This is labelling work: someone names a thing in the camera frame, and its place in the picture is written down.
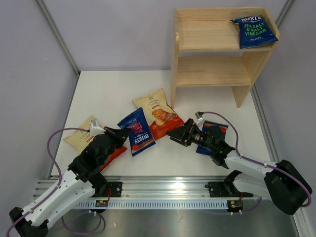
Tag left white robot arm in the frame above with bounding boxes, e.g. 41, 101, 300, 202
7, 125, 131, 237

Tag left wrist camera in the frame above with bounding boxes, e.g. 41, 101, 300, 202
89, 119, 105, 136

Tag cream orange cassava chips bag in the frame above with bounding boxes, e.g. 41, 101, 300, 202
132, 88, 184, 140

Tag wooden two-tier shelf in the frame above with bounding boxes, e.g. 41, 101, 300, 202
171, 7, 280, 108

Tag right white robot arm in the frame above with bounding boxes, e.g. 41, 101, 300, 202
108, 119, 313, 215

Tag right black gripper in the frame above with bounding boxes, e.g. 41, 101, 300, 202
166, 118, 216, 152

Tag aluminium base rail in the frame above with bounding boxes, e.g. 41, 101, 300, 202
32, 175, 272, 210

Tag blue burts chilli bag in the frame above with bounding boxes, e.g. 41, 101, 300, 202
118, 108, 156, 157
196, 120, 229, 156

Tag cream orange cassava bag left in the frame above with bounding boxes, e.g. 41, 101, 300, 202
64, 116, 127, 171

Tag blue Burts sea salt bag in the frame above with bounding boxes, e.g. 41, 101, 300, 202
231, 15, 278, 49

